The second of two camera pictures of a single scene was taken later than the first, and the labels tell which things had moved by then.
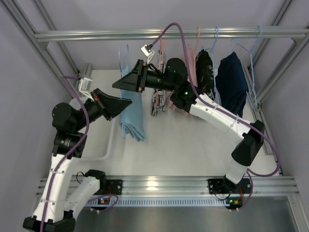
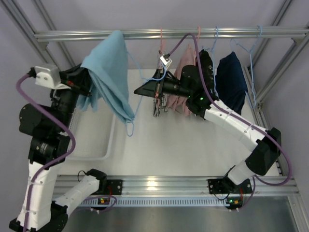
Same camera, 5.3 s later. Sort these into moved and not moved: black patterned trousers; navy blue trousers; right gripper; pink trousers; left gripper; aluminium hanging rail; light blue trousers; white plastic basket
Moved: light blue trousers; right gripper; left gripper
Not moved: navy blue trousers; pink trousers; aluminium hanging rail; black patterned trousers; white plastic basket
